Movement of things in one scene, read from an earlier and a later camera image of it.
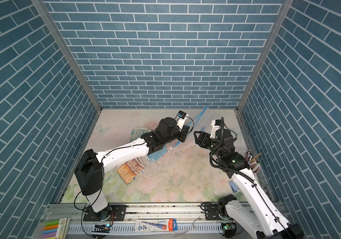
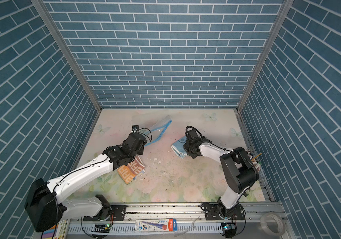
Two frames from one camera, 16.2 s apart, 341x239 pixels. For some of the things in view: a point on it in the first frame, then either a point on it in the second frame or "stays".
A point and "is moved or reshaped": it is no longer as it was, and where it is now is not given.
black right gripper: [206, 136] to [185, 147]
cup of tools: [254, 164] stays
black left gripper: [183, 133] to [141, 148]
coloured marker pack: [56, 229] stays
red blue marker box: [156, 225] stays
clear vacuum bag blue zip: [202, 123] is moved or reshaped
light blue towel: [153, 156] to [178, 147]
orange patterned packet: [129, 171] stays
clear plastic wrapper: [181, 231] stays
